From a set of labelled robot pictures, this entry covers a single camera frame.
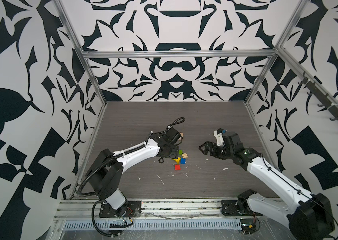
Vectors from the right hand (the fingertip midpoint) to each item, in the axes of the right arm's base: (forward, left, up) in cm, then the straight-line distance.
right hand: (205, 148), depth 81 cm
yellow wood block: (-1, +14, -11) cm, 18 cm away
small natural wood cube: (+2, +10, -12) cm, 16 cm away
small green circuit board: (-33, -17, -15) cm, 40 cm away
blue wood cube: (-1, +11, -14) cm, 18 cm away
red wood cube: (-5, +15, -14) cm, 21 cm away
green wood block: (+3, +13, -11) cm, 17 cm away
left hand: (+1, +17, -4) cm, 18 cm away
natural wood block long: (+16, +11, -11) cm, 22 cm away
